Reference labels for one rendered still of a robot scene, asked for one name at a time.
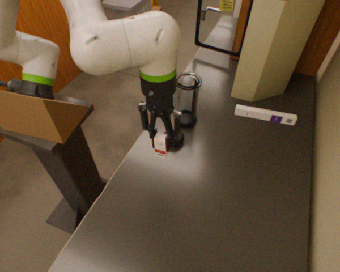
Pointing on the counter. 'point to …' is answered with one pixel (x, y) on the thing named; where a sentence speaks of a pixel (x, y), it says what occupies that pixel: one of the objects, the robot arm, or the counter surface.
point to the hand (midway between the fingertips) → (161, 140)
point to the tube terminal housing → (273, 46)
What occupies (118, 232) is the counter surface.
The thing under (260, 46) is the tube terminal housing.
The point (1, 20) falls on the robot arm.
